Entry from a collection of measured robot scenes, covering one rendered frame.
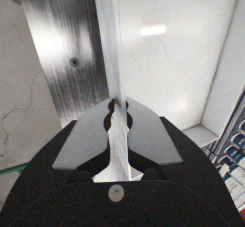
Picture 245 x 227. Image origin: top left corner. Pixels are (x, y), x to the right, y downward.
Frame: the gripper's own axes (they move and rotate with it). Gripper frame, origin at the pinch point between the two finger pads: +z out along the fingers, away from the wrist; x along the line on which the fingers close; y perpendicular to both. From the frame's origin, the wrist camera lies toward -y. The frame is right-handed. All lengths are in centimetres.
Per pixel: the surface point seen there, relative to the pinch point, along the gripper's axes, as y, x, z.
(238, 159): 41, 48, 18
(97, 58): -1.8, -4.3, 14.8
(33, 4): -10.7, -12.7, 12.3
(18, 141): 79, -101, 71
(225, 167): 47, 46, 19
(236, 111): 20, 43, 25
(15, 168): 93, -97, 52
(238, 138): 32, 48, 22
